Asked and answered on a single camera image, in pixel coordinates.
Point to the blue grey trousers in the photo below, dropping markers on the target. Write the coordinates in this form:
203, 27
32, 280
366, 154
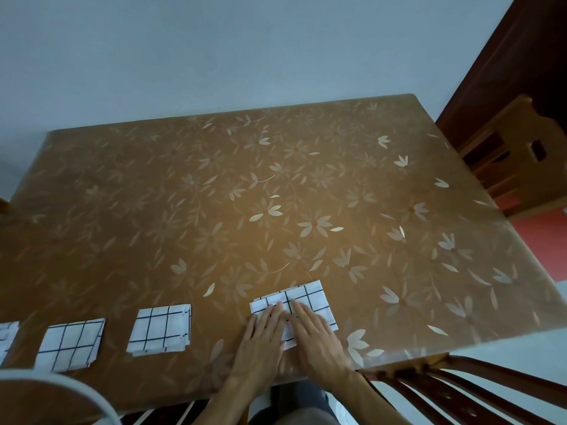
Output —
305, 396

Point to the person's right hand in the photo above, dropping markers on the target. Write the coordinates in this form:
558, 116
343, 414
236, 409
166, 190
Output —
321, 349

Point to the red floor mat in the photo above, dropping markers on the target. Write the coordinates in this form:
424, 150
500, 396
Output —
545, 243

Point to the person's left hand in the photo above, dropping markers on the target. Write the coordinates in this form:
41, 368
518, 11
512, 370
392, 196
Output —
259, 349

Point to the wooden chair right far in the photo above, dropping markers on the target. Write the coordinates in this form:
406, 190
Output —
500, 61

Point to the grid cloth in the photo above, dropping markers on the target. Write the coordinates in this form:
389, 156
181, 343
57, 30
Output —
8, 340
159, 329
316, 300
71, 345

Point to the brown floral table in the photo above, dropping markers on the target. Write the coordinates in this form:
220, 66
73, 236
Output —
221, 194

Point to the light grey printed shirt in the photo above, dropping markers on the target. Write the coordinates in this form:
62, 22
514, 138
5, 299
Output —
292, 418

